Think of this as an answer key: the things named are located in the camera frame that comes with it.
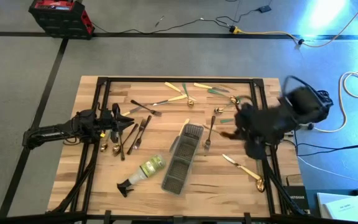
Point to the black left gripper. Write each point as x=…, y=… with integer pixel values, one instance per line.
x=107, y=119

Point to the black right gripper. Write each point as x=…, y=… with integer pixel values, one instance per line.
x=247, y=121

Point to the dark metal fork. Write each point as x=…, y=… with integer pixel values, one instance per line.
x=211, y=127

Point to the grey plastic silverware basket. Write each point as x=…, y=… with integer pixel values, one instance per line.
x=179, y=172

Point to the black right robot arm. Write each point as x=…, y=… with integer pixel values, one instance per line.
x=306, y=105

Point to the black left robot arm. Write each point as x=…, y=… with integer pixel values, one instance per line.
x=51, y=132

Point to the green-labelled spray bottle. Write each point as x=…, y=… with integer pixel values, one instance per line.
x=152, y=166

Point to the white power strip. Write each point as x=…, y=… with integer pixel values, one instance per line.
x=289, y=134

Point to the black Netgear box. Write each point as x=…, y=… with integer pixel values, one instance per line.
x=297, y=199

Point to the dark storage box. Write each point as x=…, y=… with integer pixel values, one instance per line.
x=312, y=202

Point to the small pen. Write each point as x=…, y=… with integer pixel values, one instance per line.
x=159, y=21

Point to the red and black toolbox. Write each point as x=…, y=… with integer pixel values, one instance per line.
x=61, y=18

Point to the black power adapter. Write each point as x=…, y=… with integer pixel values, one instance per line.
x=264, y=9

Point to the white booklet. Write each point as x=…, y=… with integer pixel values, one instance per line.
x=343, y=208

